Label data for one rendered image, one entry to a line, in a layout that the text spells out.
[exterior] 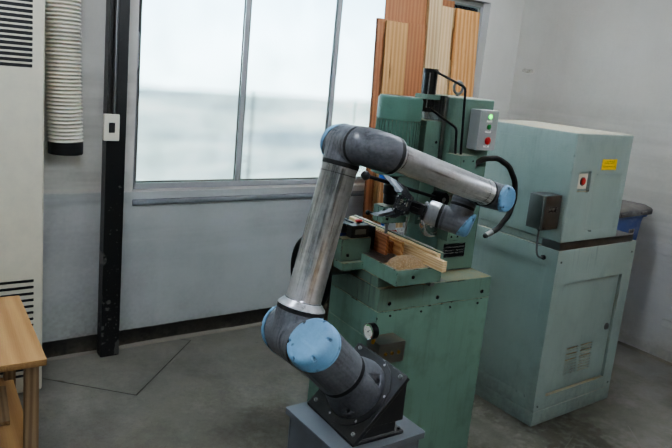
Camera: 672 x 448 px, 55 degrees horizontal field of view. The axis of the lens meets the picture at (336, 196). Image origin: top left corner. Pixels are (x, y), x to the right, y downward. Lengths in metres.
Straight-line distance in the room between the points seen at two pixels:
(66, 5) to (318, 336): 1.97
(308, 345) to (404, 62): 2.65
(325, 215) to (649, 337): 3.07
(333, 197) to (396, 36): 2.33
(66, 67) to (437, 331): 1.98
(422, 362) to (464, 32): 2.54
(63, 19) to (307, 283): 1.76
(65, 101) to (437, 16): 2.39
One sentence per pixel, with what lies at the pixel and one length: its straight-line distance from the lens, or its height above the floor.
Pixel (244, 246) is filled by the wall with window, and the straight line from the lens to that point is 3.88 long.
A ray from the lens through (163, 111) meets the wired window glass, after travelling 3.60.
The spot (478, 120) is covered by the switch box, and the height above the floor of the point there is 1.44.
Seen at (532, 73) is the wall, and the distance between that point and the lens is 5.04.
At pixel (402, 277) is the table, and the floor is 0.87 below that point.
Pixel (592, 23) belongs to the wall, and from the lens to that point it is 4.81.
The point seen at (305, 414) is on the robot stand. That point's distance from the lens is 2.07.
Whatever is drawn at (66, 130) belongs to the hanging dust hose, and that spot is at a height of 1.20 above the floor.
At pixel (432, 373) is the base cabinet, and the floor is 0.41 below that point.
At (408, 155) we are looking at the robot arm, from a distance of 1.91.
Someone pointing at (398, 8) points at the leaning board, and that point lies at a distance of 4.23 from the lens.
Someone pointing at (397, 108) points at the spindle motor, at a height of 1.46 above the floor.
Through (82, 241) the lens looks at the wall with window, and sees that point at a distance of 3.52.
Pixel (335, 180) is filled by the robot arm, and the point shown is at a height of 1.26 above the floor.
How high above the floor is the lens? 1.57
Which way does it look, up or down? 11 degrees down
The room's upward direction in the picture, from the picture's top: 6 degrees clockwise
